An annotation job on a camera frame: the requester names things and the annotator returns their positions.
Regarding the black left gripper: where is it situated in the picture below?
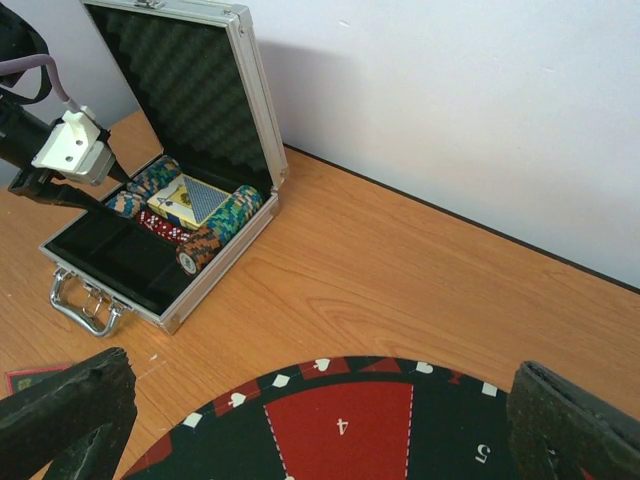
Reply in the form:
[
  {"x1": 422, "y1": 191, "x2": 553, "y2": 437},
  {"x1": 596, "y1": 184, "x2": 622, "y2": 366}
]
[{"x1": 8, "y1": 143, "x2": 131, "y2": 211}]

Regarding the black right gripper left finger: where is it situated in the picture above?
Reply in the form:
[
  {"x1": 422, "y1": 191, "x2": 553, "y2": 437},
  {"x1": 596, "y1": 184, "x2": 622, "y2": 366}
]
[{"x1": 1, "y1": 347, "x2": 137, "y2": 479}]

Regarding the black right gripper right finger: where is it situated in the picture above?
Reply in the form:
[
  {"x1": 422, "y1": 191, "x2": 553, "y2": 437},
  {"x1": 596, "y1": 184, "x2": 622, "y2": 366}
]
[{"x1": 506, "y1": 361, "x2": 639, "y2": 479}]

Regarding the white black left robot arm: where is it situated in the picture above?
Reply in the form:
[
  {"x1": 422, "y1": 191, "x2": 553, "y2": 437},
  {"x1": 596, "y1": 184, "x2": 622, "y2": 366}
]
[{"x1": 1, "y1": 6, "x2": 130, "y2": 211}]

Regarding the left poker chip row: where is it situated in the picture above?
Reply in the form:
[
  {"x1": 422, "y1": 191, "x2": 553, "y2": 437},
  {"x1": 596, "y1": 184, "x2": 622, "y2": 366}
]
[{"x1": 106, "y1": 155, "x2": 182, "y2": 219}]

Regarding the poker chip row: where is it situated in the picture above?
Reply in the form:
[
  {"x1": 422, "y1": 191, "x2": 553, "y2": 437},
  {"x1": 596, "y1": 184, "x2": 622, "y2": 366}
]
[
  {"x1": 106, "y1": 155, "x2": 182, "y2": 219},
  {"x1": 176, "y1": 185, "x2": 263, "y2": 276}
]

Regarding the red dice row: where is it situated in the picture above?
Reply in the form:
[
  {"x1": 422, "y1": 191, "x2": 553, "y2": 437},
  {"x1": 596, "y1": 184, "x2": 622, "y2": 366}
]
[{"x1": 135, "y1": 210, "x2": 191, "y2": 245}]

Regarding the boxed playing card deck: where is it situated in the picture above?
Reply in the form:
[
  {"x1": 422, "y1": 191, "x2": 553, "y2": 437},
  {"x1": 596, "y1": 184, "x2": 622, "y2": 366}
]
[{"x1": 147, "y1": 174, "x2": 231, "y2": 230}]

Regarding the aluminium poker chip case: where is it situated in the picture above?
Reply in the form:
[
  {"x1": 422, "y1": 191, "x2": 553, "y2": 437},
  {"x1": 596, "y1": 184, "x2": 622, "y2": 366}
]
[{"x1": 42, "y1": 1, "x2": 287, "y2": 337}]

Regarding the right poker chip row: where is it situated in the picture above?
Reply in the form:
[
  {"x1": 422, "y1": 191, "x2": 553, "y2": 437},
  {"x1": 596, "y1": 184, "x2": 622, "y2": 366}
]
[{"x1": 176, "y1": 185, "x2": 263, "y2": 276}]

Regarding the round red black poker mat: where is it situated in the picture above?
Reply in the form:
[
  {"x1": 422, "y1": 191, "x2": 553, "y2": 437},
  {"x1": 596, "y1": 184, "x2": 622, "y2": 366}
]
[{"x1": 127, "y1": 356, "x2": 522, "y2": 479}]

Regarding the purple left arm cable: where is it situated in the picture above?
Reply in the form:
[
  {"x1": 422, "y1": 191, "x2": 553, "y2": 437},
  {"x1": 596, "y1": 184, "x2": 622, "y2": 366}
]
[{"x1": 0, "y1": 53, "x2": 81, "y2": 114}]

